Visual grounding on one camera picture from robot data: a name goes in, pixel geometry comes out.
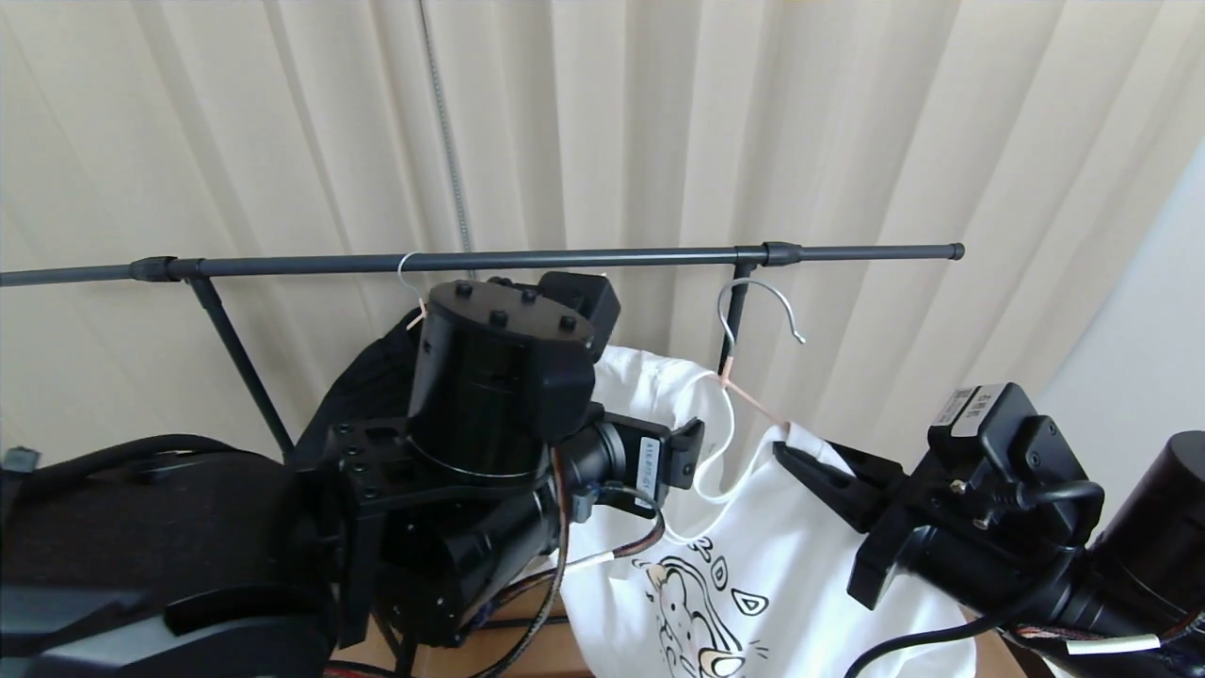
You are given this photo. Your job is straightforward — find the white garment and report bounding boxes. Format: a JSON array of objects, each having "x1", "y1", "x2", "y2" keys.
[{"x1": 555, "y1": 346, "x2": 980, "y2": 678}]

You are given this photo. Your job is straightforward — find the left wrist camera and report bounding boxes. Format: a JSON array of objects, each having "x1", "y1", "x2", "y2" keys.
[{"x1": 537, "y1": 271, "x2": 622, "y2": 363}]

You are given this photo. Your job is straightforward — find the pink clothes hanger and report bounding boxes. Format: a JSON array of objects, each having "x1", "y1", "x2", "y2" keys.
[
  {"x1": 397, "y1": 252, "x2": 429, "y2": 331},
  {"x1": 717, "y1": 278, "x2": 808, "y2": 436}
]

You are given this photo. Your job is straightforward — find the black shorts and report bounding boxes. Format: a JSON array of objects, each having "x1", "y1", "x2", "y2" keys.
[{"x1": 287, "y1": 330, "x2": 425, "y2": 467}]

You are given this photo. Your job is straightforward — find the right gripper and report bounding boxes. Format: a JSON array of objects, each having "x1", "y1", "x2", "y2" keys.
[{"x1": 772, "y1": 439, "x2": 1084, "y2": 641}]

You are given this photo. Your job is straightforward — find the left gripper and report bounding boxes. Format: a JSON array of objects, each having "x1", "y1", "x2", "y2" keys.
[{"x1": 565, "y1": 414, "x2": 705, "y2": 516}]

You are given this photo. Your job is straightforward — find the beige curtain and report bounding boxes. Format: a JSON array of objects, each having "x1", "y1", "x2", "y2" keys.
[{"x1": 0, "y1": 0, "x2": 1205, "y2": 528}]

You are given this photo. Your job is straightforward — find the black clothes rack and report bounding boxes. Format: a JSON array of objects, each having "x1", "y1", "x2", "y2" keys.
[{"x1": 0, "y1": 242, "x2": 966, "y2": 632}]

